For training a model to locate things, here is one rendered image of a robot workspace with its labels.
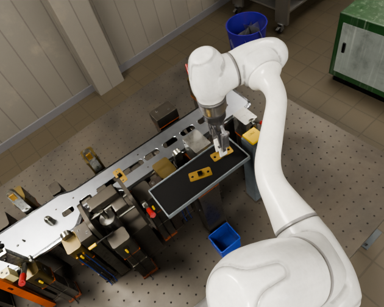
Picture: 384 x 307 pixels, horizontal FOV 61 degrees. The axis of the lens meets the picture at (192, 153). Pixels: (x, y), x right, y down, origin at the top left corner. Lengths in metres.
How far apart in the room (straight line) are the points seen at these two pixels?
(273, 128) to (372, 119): 2.18
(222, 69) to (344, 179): 1.01
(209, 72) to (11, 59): 2.53
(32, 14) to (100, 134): 1.40
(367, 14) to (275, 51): 1.90
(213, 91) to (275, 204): 0.37
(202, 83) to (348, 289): 0.58
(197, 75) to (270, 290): 0.58
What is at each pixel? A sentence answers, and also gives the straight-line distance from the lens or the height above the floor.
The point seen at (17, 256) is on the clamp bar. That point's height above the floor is 1.15.
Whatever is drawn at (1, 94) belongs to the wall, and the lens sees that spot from 3.35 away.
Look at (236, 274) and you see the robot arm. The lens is 0.52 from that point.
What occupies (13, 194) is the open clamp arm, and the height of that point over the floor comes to 1.10.
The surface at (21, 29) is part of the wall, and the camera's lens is 3.19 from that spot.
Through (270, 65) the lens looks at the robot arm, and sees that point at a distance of 0.93.
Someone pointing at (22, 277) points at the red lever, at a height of 1.14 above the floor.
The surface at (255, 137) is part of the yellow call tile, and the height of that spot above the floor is 1.16.
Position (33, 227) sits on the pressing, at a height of 1.00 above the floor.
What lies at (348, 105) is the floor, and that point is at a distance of 3.03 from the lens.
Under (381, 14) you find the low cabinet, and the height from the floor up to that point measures 0.66.
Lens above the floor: 2.15
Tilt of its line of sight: 52 degrees down
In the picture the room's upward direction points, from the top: 17 degrees counter-clockwise
